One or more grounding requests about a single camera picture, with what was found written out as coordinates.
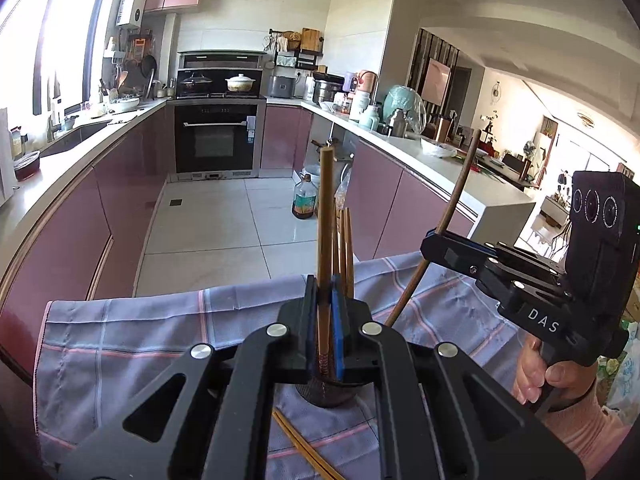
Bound white water heater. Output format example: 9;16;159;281
116;0;151;29

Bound pile of light wooden chopsticks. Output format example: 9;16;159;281
271;407;346;480

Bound brown knife block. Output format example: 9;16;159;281
437;115;459;144

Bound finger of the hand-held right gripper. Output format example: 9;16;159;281
421;230;531;311
487;241;566;286

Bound black wall rack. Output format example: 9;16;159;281
267;27;326;72

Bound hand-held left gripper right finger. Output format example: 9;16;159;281
330;283;586;480

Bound person's right hand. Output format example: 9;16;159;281
513;335;596;411

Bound dark red jar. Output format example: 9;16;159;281
12;150;41;181

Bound cooking oil bottle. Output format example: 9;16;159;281
291;172;319;220

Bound thin dark chopstick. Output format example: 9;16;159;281
385;129;483;328

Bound wooden cutting board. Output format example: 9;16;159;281
301;27;324;54

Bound white jar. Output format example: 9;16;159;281
350;91;371;121

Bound person's right forearm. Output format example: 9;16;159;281
542;384;633;467

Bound pink lower kitchen cabinets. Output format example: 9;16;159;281
0;102;481;376

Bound teal fan in plastic cover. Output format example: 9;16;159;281
382;85;426;136

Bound black mesh utensil holder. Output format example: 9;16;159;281
295;370;362;410

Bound steel range hood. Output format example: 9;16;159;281
177;50;267;70

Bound grey plaid cloth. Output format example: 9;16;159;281
35;252;531;480

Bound white casserole pot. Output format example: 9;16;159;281
225;74;259;94

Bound black built-in oven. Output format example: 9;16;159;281
172;97;267;179

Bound white bowl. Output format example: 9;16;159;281
420;139;459;159

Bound light wooden chopstick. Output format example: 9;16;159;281
345;207;355;299
339;208;348;290

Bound black cooking pot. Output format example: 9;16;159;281
179;72;214;96

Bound brown chopstick with patterned end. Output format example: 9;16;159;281
320;147;335;378

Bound tan wooden chopstick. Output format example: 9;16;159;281
332;211;341;291

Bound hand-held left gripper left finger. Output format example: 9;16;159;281
60;275;321;480

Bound grey kitchen countertop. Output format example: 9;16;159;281
0;94;538;286

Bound steel stock pot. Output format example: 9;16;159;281
312;79;344;104

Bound plastic bag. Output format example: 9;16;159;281
602;320;640;417

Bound kitchen window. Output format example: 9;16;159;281
0;0;117;117

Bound dining table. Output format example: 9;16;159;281
475;150;539;192

